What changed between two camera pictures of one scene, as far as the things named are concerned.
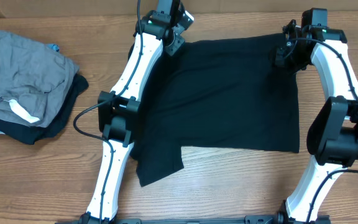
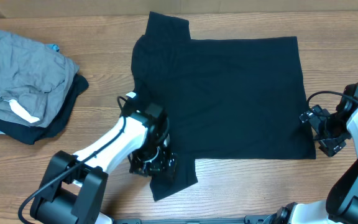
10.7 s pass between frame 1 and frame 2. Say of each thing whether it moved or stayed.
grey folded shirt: stayed
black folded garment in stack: stayed
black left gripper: moved
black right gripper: moved
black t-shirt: moved
